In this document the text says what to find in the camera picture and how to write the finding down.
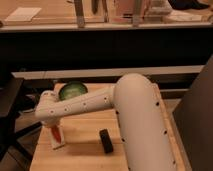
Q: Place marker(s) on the black furniture at left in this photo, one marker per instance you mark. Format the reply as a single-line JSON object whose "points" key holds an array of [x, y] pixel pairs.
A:
{"points": [[12, 101]]}

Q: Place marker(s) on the black rectangular block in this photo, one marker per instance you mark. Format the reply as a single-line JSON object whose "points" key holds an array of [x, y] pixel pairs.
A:
{"points": [[106, 141]]}

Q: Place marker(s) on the white paper sheet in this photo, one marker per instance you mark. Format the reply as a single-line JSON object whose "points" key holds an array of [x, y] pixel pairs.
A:
{"points": [[22, 14]]}

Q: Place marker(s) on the green bowl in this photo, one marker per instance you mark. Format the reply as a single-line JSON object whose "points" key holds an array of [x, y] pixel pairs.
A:
{"points": [[72, 89]]}

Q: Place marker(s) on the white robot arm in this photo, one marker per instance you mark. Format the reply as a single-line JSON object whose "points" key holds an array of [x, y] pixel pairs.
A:
{"points": [[142, 127]]}

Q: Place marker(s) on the red pepper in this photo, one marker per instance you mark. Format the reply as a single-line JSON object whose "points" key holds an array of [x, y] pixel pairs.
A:
{"points": [[56, 133]]}

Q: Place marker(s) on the dark panel at right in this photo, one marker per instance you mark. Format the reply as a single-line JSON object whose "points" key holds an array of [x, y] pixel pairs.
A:
{"points": [[194, 119]]}

